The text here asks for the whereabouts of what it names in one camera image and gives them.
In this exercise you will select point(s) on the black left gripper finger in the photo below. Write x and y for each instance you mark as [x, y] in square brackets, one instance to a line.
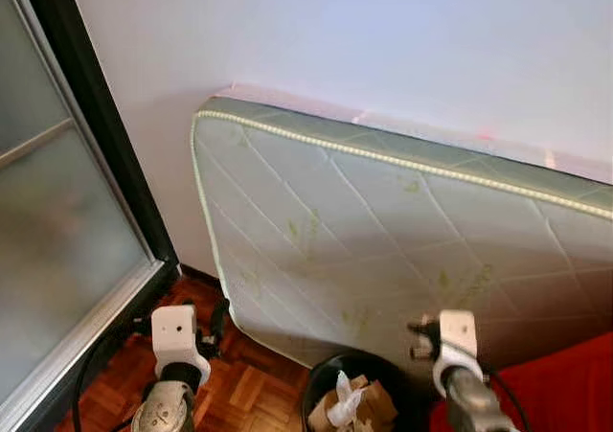
[224, 315]

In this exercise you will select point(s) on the brown cardboard pieces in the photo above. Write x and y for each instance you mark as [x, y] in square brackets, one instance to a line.
[378, 403]

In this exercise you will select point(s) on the black round trash bin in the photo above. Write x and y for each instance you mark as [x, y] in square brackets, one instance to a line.
[321, 384]

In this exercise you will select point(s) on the large red cushion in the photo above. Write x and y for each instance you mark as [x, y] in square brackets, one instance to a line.
[556, 394]

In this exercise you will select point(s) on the frosted glass sliding door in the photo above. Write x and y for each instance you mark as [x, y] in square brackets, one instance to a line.
[57, 240]

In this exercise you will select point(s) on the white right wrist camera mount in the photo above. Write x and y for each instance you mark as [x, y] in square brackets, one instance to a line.
[458, 331]

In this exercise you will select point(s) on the black door frame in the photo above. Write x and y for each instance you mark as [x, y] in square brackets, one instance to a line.
[96, 97]

